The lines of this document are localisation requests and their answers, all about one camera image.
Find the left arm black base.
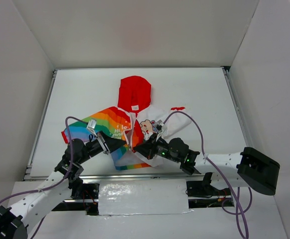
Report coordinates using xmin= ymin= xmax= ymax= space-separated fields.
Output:
xmin=71 ymin=183 xmax=100 ymax=216

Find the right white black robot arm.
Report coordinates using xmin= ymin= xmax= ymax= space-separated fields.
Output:
xmin=134 ymin=135 xmax=280 ymax=196

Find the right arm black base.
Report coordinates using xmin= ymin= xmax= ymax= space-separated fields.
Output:
xmin=186 ymin=181 xmax=231 ymax=202

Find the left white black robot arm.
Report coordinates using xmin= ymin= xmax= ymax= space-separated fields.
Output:
xmin=0 ymin=131 xmax=126 ymax=239

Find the white foil covered panel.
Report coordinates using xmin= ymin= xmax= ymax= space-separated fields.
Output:
xmin=98 ymin=179 xmax=190 ymax=216

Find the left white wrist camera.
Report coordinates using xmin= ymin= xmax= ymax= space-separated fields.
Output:
xmin=86 ymin=119 xmax=97 ymax=134

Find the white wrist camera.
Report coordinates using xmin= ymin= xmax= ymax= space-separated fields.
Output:
xmin=154 ymin=120 xmax=167 ymax=138
xmin=86 ymin=119 xmax=97 ymax=134

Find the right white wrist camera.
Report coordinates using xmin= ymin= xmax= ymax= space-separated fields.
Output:
xmin=154 ymin=120 xmax=167 ymax=138

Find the aluminium front rail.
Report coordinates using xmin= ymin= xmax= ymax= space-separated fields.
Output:
xmin=23 ymin=173 xmax=243 ymax=181

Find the aluminium rail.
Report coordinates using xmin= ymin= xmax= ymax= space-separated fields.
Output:
xmin=23 ymin=69 xmax=58 ymax=181
xmin=221 ymin=66 xmax=262 ymax=151
xmin=23 ymin=173 xmax=243 ymax=181

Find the aluminium left side rail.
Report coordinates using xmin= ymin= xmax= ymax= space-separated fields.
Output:
xmin=23 ymin=69 xmax=58 ymax=181

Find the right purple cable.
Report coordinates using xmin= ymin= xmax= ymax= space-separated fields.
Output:
xmin=161 ymin=110 xmax=253 ymax=239

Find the aluminium right side rail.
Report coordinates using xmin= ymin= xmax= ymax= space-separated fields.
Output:
xmin=221 ymin=66 xmax=262 ymax=151

